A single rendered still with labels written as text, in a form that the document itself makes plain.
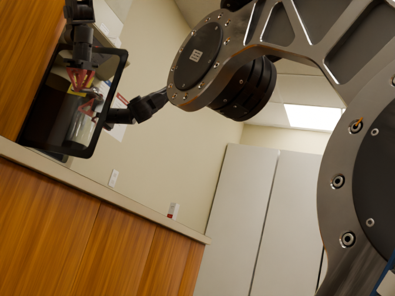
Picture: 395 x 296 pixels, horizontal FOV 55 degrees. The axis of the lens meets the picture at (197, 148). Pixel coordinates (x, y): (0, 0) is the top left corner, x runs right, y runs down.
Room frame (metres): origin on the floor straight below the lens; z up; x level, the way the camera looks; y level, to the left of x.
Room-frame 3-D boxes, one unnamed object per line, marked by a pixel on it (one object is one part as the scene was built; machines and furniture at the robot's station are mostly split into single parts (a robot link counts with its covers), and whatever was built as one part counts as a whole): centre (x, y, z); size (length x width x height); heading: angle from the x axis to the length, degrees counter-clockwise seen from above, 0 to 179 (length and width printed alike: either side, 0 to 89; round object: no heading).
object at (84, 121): (1.21, 0.45, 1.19); 0.30 x 0.01 x 0.40; 71
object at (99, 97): (1.16, 0.39, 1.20); 0.10 x 0.05 x 0.03; 71
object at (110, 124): (1.32, 0.33, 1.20); 0.10 x 0.07 x 0.07; 157
